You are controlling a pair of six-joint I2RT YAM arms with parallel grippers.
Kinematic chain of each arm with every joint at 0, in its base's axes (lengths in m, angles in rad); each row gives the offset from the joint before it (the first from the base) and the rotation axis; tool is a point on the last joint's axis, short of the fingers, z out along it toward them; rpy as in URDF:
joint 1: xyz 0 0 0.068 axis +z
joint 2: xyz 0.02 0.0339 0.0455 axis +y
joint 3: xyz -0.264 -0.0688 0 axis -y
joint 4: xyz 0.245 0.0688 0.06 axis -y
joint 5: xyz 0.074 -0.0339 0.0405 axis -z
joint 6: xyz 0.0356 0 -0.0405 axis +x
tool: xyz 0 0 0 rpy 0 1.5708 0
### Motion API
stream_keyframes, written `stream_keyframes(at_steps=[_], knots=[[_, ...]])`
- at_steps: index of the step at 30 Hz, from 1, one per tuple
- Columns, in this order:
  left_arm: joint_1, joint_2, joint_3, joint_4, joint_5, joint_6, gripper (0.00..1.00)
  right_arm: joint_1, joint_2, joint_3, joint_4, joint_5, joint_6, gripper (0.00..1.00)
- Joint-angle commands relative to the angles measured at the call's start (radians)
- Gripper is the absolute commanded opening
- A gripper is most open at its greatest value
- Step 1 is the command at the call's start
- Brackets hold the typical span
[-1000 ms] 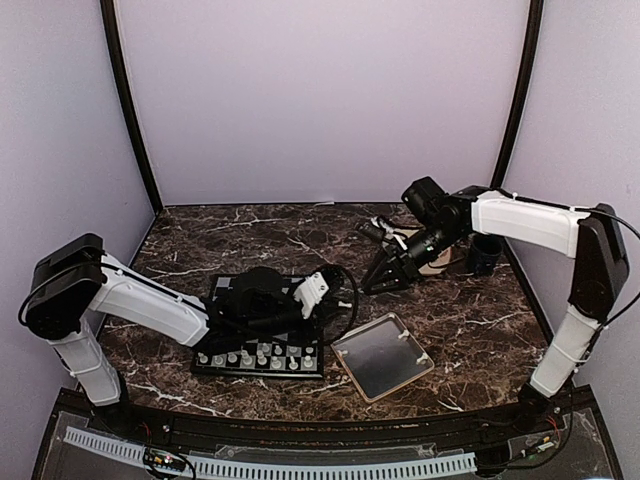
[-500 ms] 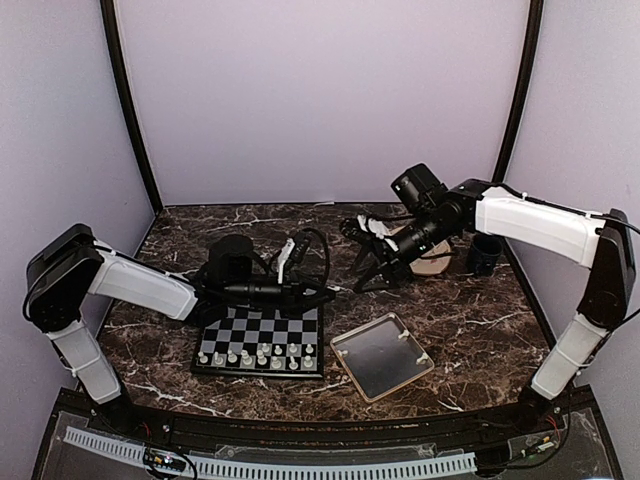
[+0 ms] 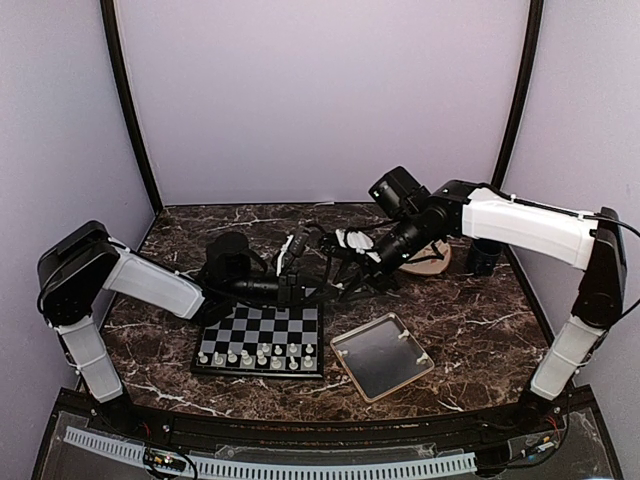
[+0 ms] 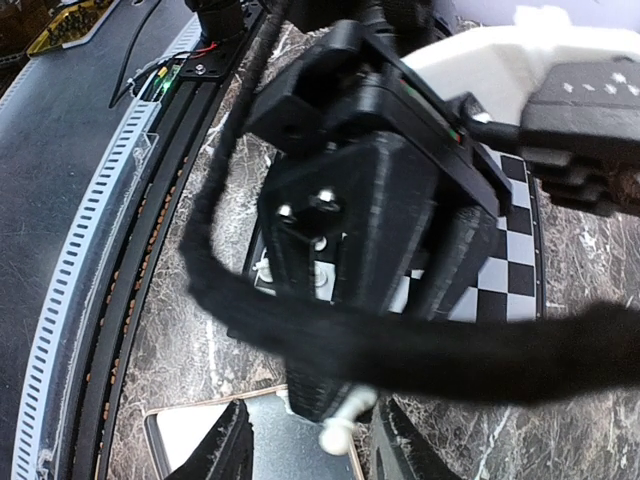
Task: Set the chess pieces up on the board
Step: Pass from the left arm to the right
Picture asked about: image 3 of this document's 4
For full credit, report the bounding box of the white queen chess piece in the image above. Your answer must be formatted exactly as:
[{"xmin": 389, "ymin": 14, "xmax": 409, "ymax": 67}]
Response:
[{"xmin": 256, "ymin": 350, "xmax": 267, "ymax": 366}]

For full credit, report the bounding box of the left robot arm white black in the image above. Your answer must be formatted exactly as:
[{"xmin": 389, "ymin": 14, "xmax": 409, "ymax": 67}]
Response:
[{"xmin": 36, "ymin": 220, "xmax": 331, "ymax": 436}]

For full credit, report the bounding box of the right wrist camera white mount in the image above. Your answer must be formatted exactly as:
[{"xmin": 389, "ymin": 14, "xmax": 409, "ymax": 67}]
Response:
[{"xmin": 335, "ymin": 229, "xmax": 381, "ymax": 263}]

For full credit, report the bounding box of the white king chess piece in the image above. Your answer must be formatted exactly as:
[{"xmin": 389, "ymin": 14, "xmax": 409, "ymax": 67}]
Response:
[{"xmin": 241, "ymin": 350, "xmax": 252, "ymax": 366}]

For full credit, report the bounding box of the black grey chessboard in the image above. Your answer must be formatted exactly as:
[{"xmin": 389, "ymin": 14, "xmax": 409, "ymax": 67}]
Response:
[{"xmin": 190, "ymin": 303, "xmax": 324, "ymax": 380}]

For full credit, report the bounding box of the left black frame post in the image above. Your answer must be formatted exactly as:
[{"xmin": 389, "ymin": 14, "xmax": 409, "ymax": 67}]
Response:
[{"xmin": 99, "ymin": 0, "xmax": 164, "ymax": 216}]

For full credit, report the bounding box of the black frame post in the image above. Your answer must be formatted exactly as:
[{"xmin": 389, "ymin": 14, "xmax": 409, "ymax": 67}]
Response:
[
  {"xmin": 490, "ymin": 0, "xmax": 544, "ymax": 188},
  {"xmin": 99, "ymin": 0, "xmax": 164, "ymax": 216}
]

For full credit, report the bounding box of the grey slotted cable duct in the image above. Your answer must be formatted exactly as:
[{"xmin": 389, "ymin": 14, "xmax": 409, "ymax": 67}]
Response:
[{"xmin": 63, "ymin": 427, "xmax": 477, "ymax": 479}]

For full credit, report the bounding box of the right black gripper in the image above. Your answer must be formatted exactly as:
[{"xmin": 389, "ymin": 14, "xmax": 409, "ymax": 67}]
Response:
[{"xmin": 333, "ymin": 211, "xmax": 437, "ymax": 303}]

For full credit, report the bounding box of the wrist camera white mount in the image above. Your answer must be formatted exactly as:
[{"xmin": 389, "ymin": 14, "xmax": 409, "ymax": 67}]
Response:
[
  {"xmin": 335, "ymin": 229, "xmax": 381, "ymax": 263},
  {"xmin": 276, "ymin": 227, "xmax": 310, "ymax": 276}
]

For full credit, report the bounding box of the black front rail base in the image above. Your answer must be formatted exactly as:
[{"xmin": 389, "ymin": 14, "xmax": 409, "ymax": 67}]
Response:
[{"xmin": 33, "ymin": 387, "xmax": 622, "ymax": 479}]

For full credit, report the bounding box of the dark blue mug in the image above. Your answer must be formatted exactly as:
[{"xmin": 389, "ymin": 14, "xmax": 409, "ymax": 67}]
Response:
[{"xmin": 465, "ymin": 239, "xmax": 502, "ymax": 276}]

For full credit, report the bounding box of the right black frame post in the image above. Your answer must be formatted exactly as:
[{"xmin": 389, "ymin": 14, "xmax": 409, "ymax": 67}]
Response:
[{"xmin": 490, "ymin": 0, "xmax": 544, "ymax": 188}]

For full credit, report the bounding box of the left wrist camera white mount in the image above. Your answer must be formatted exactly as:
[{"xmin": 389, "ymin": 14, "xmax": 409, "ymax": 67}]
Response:
[{"xmin": 276, "ymin": 227, "xmax": 310, "ymax": 276}]

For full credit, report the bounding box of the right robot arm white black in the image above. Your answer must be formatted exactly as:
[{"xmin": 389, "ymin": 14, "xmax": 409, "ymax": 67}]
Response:
[{"xmin": 334, "ymin": 166, "xmax": 629, "ymax": 434}]

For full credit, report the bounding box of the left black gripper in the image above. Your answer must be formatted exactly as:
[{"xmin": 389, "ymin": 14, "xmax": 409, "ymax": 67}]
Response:
[{"xmin": 225, "ymin": 266, "xmax": 339, "ymax": 312}]

